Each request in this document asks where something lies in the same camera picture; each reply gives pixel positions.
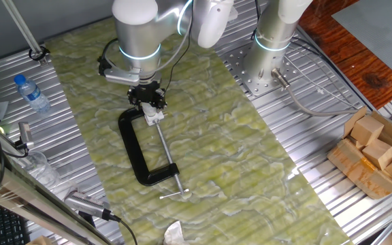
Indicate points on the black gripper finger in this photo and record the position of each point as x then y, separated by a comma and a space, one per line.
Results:
160, 102
135, 102

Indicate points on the white power strip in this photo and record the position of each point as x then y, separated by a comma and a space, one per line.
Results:
235, 15

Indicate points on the thin metal pole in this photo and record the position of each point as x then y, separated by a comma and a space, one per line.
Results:
24, 30

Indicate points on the ribbed silver camera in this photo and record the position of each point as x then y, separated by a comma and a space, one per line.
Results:
87, 204

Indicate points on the small silver camera on mount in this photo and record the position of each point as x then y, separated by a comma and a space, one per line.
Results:
25, 134

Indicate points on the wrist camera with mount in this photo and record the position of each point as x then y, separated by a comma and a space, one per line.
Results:
117, 76

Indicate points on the brown wooden desk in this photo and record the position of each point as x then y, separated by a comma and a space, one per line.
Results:
352, 68

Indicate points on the aluminium frame beam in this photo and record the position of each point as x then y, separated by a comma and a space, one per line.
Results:
29, 200

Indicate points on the small tan cardboard box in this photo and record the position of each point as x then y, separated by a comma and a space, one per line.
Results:
39, 241

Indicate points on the green marble pattern mat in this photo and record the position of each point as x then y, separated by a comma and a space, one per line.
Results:
233, 153

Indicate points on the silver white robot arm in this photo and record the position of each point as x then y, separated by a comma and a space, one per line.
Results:
138, 37

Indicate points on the black C-clamp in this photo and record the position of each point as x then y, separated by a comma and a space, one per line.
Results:
133, 153

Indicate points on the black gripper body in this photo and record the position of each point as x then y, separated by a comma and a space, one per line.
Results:
146, 92

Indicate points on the clear water bottle blue label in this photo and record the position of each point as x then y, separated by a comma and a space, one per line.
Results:
32, 93

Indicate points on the large brown cardboard box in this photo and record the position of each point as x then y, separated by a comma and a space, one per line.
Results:
359, 173

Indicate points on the empty clear plastic cup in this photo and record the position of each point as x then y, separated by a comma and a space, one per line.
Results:
41, 170

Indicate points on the grey building baseplate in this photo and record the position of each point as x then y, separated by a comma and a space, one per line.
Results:
376, 30

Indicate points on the crumpled white tissue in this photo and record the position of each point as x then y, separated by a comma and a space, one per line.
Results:
175, 234

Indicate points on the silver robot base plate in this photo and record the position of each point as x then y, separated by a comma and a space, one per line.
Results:
250, 86

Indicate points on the white lamp socket adapter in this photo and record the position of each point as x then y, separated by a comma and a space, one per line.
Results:
157, 119

